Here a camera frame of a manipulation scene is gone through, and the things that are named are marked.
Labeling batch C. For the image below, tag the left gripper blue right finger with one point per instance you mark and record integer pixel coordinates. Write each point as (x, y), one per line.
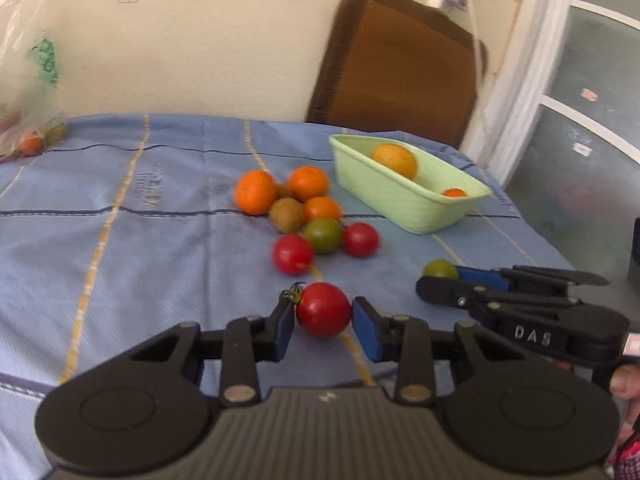
(407, 341)

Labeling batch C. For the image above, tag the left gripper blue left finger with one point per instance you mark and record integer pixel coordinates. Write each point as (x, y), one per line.
(244, 343)

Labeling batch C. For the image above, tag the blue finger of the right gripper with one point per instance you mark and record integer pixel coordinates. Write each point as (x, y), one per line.
(484, 303)
(529, 278)

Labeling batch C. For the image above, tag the green tomato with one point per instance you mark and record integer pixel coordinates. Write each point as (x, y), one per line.
(441, 268)
(324, 235)

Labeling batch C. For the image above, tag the red tomato front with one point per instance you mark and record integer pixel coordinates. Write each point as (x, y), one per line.
(322, 309)

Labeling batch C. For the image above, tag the red tomato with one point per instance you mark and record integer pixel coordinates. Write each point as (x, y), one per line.
(360, 240)
(292, 254)
(322, 309)

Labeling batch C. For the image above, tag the small orange mandarin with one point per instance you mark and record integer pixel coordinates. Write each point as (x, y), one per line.
(322, 207)

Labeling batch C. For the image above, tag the large yellow grapefruit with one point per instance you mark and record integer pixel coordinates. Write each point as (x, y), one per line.
(397, 158)

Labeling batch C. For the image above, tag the orange mandarin back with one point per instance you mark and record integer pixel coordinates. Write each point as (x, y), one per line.
(308, 182)

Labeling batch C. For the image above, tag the person's right hand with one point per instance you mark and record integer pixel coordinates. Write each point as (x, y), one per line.
(624, 386)

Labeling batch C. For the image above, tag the green plastic basket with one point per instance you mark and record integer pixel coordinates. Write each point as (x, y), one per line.
(416, 205)

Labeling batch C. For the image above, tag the brown kiwi fruit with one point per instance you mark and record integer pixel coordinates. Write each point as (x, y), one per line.
(287, 215)

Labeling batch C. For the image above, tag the small kiwi behind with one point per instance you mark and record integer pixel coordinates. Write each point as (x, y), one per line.
(285, 191)

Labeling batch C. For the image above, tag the blue checked tablecloth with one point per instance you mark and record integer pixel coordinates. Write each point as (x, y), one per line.
(129, 227)

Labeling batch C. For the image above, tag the orange fruit in bag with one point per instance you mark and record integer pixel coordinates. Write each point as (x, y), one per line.
(32, 145)

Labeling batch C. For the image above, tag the clear plastic bag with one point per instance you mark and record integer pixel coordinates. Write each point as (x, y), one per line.
(29, 77)

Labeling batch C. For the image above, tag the white door frame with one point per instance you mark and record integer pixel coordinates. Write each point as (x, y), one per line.
(505, 115)

